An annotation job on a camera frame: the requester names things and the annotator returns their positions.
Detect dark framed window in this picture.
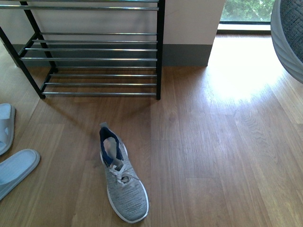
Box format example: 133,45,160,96
218,0,274,30

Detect light blue slide slipper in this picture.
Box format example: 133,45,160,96
0,103,16,155

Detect grey knit sneaker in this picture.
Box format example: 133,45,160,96
99,122,149,223

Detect grey white round pouf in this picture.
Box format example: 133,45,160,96
270,0,303,83

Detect black metal shoe rack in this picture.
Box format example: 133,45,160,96
0,0,166,99

